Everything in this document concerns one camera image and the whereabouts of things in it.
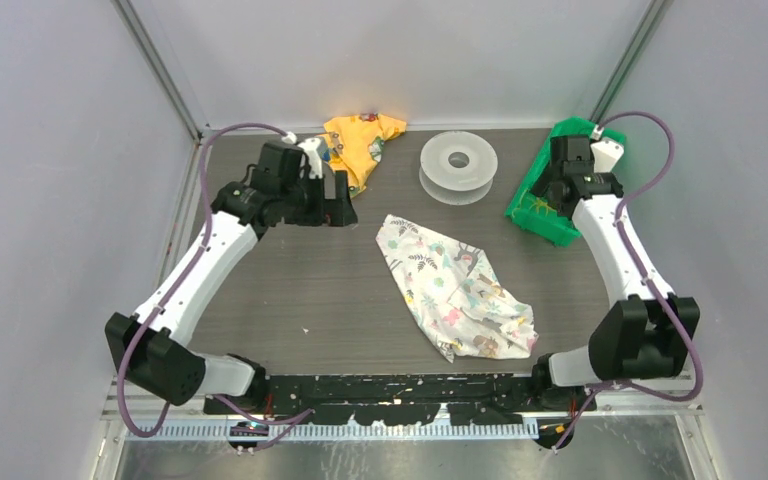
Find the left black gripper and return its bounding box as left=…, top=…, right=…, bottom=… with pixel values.
left=280, top=170, right=356, bottom=226

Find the translucent white cable spool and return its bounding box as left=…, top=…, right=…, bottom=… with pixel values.
left=419, top=131, right=498, bottom=206

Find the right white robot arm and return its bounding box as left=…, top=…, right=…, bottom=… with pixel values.
left=530, top=134, right=700, bottom=411

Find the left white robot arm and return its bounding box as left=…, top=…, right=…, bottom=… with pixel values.
left=105, top=137, right=357, bottom=414

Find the green plastic compartment bin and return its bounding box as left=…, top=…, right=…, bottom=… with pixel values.
left=505, top=117, right=596, bottom=247

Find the yellow printed cloth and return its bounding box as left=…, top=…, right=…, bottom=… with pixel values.
left=321, top=113, right=407, bottom=197

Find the white floral printed cloth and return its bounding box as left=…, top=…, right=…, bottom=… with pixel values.
left=376, top=214, right=539, bottom=363

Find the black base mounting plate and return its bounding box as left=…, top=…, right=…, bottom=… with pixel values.
left=204, top=373, right=586, bottom=426

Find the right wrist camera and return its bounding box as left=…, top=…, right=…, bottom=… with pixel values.
left=590, top=124, right=625, bottom=173

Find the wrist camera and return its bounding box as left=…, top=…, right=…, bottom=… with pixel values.
left=590, top=124, right=625, bottom=173
left=281, top=132, right=329, bottom=179

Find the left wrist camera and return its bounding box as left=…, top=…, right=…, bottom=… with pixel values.
left=281, top=132, right=329, bottom=179

